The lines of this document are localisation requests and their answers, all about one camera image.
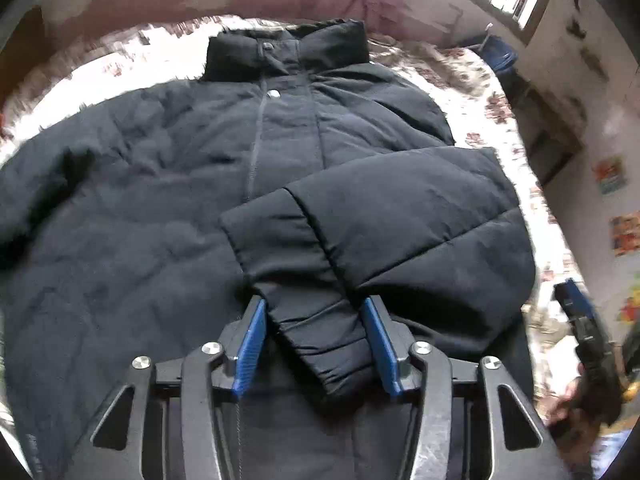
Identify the black puffer jacket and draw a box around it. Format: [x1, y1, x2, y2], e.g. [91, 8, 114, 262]
[1, 21, 536, 479]

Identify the person's right hand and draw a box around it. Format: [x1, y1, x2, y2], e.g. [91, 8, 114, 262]
[537, 364, 623, 469]

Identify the wooden desk with shelves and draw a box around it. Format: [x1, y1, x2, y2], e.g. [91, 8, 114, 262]
[506, 74, 582, 188]

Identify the floral satin bed quilt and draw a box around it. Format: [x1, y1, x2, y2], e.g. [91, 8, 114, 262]
[1, 16, 579, 479]

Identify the blue backpack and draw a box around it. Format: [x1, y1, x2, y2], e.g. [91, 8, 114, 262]
[476, 35, 518, 77]

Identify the colourful wall sticker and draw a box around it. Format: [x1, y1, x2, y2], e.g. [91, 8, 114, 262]
[610, 211, 640, 257]
[592, 155, 627, 195]

